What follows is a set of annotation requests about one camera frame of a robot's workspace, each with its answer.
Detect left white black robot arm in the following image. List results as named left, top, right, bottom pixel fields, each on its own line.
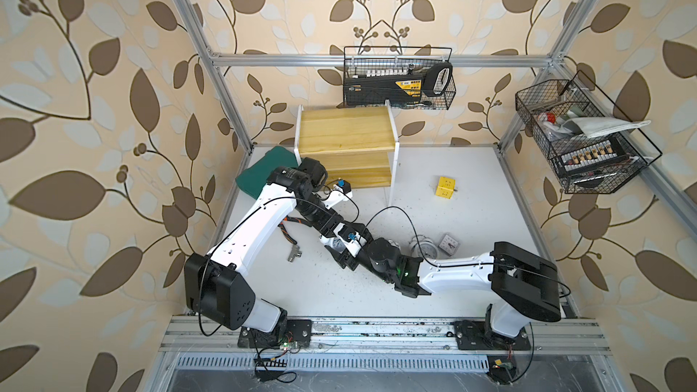
left=184, top=158, right=366, bottom=333

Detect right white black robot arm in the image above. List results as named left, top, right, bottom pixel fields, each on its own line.
left=321, top=236, right=562, bottom=339

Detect wooden two-tier shelf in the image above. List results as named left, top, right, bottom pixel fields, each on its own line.
left=293, top=102, right=400, bottom=205

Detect grey square alarm clock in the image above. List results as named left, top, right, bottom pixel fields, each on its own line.
left=437, top=233, right=460, bottom=257

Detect large white twin-bell clock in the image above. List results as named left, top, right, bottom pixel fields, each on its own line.
left=409, top=234, right=439, bottom=261

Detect yellow cube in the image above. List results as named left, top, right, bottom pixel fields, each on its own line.
left=435, top=176, right=457, bottom=199

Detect black yellow box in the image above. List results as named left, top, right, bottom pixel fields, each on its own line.
left=344, top=74, right=424, bottom=106

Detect paint tube set box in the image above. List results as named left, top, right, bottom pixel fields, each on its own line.
left=557, top=139, right=631, bottom=174

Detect white paper booklet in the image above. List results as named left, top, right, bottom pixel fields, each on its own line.
left=561, top=117, right=651, bottom=139

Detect orange handled pliers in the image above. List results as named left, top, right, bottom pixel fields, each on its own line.
left=278, top=217, right=302, bottom=262

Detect black wire basket back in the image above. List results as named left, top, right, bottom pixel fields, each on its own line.
left=342, top=45, right=457, bottom=110

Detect black wire basket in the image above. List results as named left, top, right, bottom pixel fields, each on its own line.
left=515, top=71, right=663, bottom=194
left=342, top=45, right=457, bottom=110

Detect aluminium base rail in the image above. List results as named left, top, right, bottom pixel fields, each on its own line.
left=159, top=315, right=612, bottom=356

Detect black handled tool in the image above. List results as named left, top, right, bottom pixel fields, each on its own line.
left=422, top=61, right=453, bottom=97

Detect black wire basket right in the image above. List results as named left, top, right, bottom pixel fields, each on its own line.
left=515, top=71, right=663, bottom=194

